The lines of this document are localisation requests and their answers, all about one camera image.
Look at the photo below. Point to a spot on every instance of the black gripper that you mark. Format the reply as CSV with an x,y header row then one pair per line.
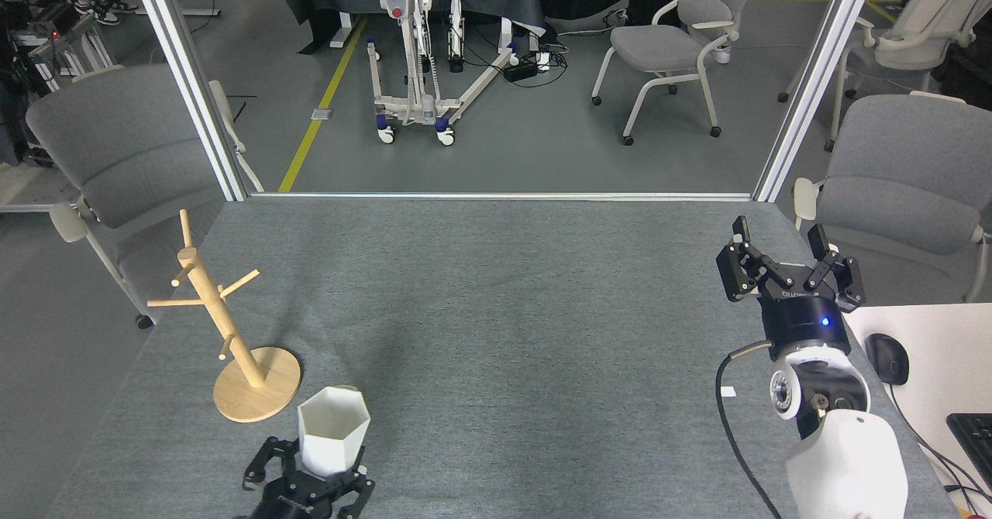
x,y
298,500
802,325

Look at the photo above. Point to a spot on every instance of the white faceted cup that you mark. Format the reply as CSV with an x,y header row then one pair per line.
x,y
333,434

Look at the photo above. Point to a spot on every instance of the wooden cup rack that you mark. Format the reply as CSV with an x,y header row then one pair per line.
x,y
252,391

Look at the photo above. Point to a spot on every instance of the metal equipment rack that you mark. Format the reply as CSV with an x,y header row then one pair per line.
x,y
31,46

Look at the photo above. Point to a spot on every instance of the black computer mouse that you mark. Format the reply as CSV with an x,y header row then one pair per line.
x,y
887,358

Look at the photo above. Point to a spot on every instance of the white desk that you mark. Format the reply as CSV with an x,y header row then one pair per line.
x,y
945,348

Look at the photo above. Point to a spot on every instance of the black keyboard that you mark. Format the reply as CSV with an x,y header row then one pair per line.
x,y
975,441

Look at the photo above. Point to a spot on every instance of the white mesh-back chair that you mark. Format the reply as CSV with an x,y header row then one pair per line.
x,y
930,15

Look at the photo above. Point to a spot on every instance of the black power strip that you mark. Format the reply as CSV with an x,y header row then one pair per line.
x,y
523,68

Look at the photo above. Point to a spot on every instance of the metal floor plate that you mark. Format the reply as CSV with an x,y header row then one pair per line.
x,y
322,114

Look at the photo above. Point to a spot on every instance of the grey chair with white frame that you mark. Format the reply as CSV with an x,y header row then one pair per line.
x,y
116,147
659,42
907,178

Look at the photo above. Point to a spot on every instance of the silver frame post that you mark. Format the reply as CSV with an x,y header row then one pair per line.
x,y
186,77
814,85

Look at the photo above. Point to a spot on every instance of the silver frame rail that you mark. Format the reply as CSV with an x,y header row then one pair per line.
x,y
504,195

